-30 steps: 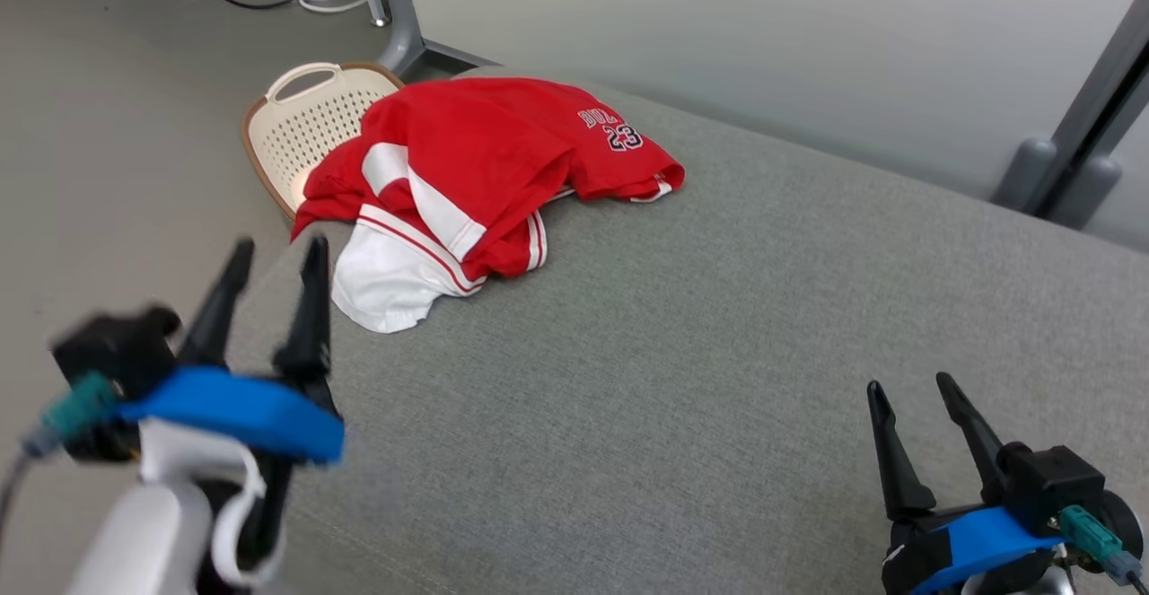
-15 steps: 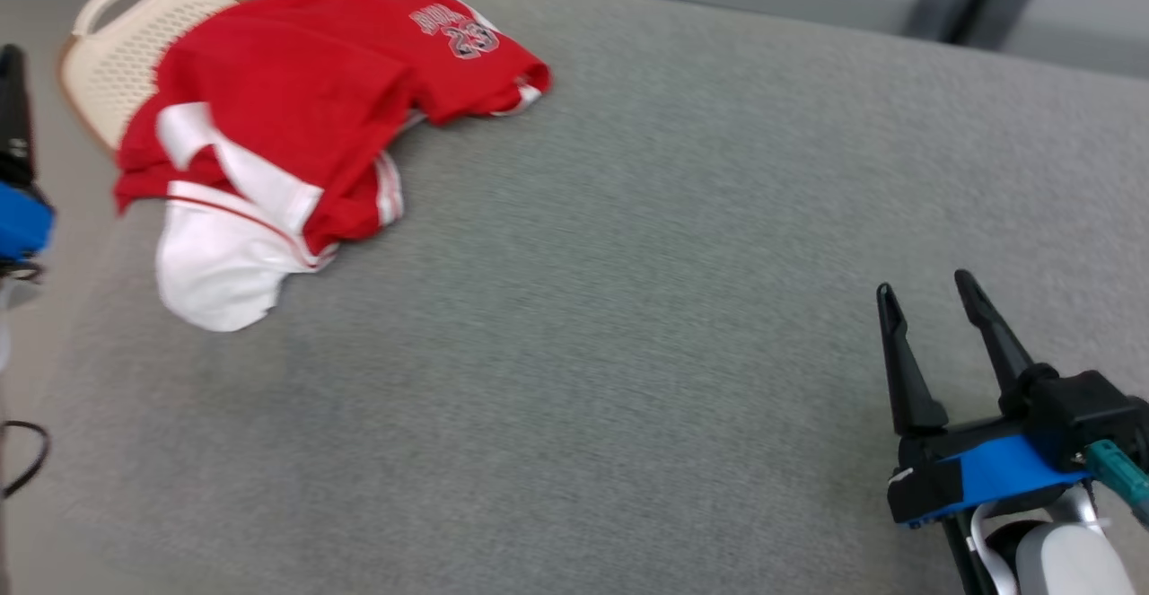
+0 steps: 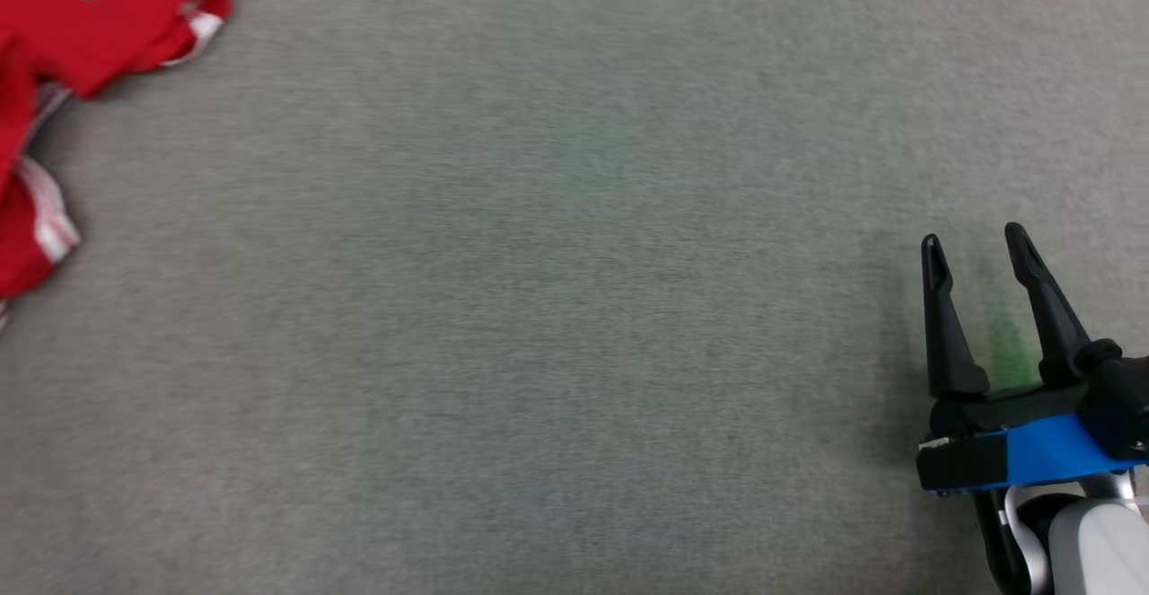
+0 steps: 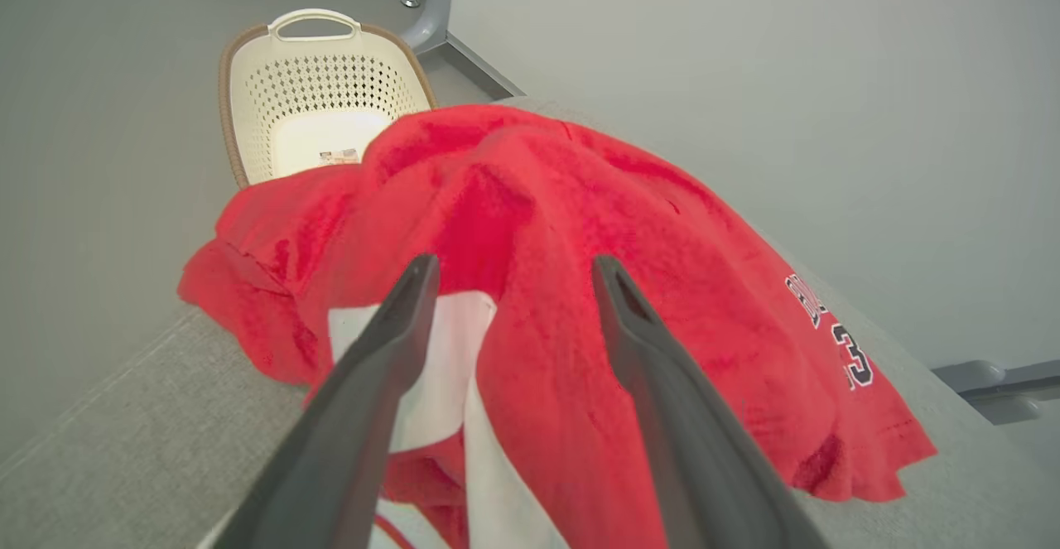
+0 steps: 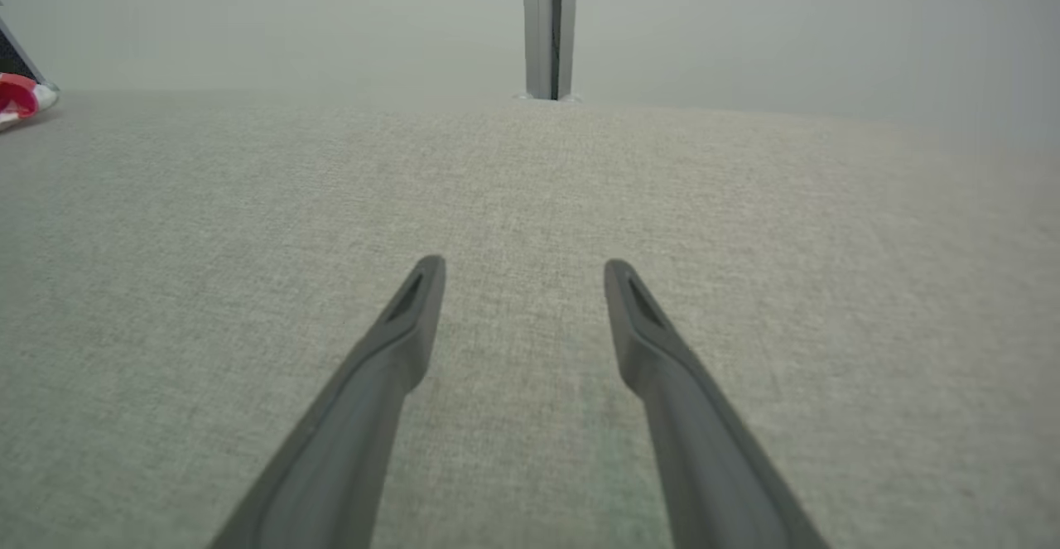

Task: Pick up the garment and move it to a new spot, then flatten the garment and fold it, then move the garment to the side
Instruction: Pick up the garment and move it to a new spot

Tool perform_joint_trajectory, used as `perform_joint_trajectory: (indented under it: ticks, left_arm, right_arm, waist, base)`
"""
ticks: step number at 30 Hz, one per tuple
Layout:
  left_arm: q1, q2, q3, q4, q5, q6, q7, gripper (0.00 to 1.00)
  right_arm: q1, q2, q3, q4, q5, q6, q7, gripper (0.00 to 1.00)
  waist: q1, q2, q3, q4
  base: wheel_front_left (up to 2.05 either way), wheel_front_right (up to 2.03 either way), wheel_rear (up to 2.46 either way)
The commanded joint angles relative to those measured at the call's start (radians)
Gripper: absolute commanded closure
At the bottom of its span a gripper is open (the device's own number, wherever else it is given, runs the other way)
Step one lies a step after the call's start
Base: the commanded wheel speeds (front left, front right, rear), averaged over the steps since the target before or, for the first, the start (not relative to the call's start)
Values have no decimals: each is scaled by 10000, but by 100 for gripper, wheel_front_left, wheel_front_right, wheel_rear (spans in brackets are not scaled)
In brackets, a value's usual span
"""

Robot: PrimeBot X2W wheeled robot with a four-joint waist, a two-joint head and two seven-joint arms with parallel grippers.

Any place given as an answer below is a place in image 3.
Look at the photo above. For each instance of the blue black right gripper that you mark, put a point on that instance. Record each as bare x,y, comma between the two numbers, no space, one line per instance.
1032,451

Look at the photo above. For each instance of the red basketball jersey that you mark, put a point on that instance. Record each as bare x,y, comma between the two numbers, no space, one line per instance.
90,30

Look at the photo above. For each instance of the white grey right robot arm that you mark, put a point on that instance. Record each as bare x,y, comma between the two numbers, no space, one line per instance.
1095,541

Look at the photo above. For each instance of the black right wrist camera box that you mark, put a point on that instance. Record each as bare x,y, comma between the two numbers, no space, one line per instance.
1118,398

